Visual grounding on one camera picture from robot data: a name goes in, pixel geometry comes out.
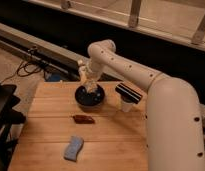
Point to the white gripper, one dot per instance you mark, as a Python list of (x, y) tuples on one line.
[(91, 85)]

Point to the white plastic bottle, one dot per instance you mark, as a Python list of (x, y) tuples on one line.
[(82, 72)]

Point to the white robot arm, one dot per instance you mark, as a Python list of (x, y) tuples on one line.
[(174, 130)]

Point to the dark blue ceramic bowl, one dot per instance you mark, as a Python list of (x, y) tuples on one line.
[(89, 99)]

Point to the blue object on floor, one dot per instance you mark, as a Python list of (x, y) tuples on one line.
[(53, 78)]

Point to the brown wooden block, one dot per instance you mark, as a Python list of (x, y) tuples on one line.
[(83, 119)]

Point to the wooden table board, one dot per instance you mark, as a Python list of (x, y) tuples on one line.
[(115, 142)]

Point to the blue sponge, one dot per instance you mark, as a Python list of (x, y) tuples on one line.
[(73, 149)]

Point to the black chair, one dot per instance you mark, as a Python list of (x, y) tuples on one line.
[(8, 117)]

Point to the grey metal rail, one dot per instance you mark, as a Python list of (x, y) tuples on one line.
[(174, 59)]

